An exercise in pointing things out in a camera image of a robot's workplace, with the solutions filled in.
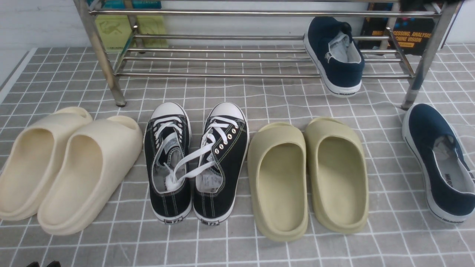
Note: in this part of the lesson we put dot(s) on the cream slipper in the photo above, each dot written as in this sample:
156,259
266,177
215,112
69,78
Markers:
35,159
97,158

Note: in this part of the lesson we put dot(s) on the black canvas sneaker right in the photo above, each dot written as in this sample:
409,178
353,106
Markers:
221,155

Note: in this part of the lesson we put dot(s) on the yellow green book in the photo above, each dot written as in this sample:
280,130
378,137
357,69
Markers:
114,30

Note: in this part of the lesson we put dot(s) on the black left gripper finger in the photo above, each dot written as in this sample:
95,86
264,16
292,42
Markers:
33,264

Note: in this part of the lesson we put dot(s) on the black canvas sneaker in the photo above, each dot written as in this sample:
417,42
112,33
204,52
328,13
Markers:
221,155
167,141

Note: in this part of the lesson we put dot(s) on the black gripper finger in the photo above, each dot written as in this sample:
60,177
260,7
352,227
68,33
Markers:
54,264

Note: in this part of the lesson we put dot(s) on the black canvas sneaker left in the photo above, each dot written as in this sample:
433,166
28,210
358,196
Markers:
167,141

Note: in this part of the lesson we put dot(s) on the navy slip-on shoe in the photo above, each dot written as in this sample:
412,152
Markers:
448,181
332,49

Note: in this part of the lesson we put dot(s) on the olive green slipper left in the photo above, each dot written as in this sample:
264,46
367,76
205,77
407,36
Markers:
277,176

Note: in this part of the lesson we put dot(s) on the olive green slipper right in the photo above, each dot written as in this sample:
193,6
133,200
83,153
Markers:
338,174

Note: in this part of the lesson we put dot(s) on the cream slipper far left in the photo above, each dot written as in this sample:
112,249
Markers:
35,159

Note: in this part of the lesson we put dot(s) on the olive green slipper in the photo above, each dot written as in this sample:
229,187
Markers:
277,176
338,174

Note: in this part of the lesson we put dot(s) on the silver metal shoe rack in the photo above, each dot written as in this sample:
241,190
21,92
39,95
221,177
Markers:
134,43

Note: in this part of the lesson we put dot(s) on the black image processing book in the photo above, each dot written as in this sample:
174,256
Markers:
412,34

